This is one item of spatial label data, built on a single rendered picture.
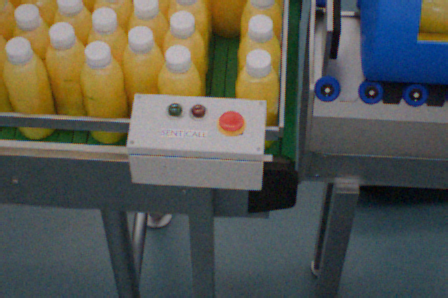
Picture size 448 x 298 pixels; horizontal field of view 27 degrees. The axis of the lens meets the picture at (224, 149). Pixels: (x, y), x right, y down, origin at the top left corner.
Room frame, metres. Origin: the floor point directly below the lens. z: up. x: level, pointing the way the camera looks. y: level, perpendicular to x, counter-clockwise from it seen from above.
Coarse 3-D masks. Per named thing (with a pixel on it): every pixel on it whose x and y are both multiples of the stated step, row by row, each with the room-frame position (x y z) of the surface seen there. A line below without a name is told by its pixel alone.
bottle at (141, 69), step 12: (156, 48) 1.01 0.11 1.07; (132, 60) 0.99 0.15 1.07; (144, 60) 0.98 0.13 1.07; (156, 60) 0.99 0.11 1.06; (132, 72) 0.98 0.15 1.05; (144, 72) 0.98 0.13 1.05; (156, 72) 0.98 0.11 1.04; (132, 84) 0.98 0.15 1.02; (144, 84) 0.97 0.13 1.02; (156, 84) 0.98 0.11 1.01; (132, 96) 0.98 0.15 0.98
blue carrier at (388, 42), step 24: (384, 0) 1.00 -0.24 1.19; (408, 0) 1.00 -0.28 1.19; (360, 24) 1.15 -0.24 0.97; (384, 24) 0.98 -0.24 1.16; (408, 24) 0.98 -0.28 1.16; (360, 48) 1.10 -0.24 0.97; (384, 48) 0.97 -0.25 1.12; (408, 48) 0.97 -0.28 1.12; (432, 48) 0.97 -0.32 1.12; (384, 72) 0.97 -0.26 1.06; (408, 72) 0.97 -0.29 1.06; (432, 72) 0.96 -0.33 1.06
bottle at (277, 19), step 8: (248, 8) 1.10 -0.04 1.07; (256, 8) 1.09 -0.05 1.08; (264, 8) 1.08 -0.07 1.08; (272, 8) 1.09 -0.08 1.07; (248, 16) 1.09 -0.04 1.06; (272, 16) 1.08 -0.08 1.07; (280, 16) 1.10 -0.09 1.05; (240, 24) 1.10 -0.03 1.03; (248, 24) 1.08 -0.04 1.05; (280, 24) 1.09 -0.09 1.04; (240, 32) 1.11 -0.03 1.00; (280, 32) 1.09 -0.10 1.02; (240, 40) 1.10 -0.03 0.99; (280, 40) 1.09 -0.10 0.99
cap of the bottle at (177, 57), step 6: (174, 48) 0.98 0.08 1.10; (180, 48) 0.98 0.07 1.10; (186, 48) 0.98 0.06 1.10; (168, 54) 0.97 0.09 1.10; (174, 54) 0.97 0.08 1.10; (180, 54) 0.97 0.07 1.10; (186, 54) 0.97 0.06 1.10; (168, 60) 0.95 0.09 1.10; (174, 60) 0.95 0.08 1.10; (180, 60) 0.95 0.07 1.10; (186, 60) 0.95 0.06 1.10; (174, 66) 0.95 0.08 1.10; (180, 66) 0.95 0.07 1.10; (186, 66) 0.95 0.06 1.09
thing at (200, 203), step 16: (192, 192) 0.82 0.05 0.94; (208, 192) 0.82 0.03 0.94; (192, 208) 0.82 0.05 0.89; (208, 208) 0.82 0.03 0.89; (192, 224) 0.82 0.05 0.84; (208, 224) 0.82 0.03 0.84; (192, 240) 0.82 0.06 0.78; (208, 240) 0.82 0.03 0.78; (192, 256) 0.82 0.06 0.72; (208, 256) 0.82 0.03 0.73; (192, 272) 0.82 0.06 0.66; (208, 272) 0.82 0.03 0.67; (208, 288) 0.82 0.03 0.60
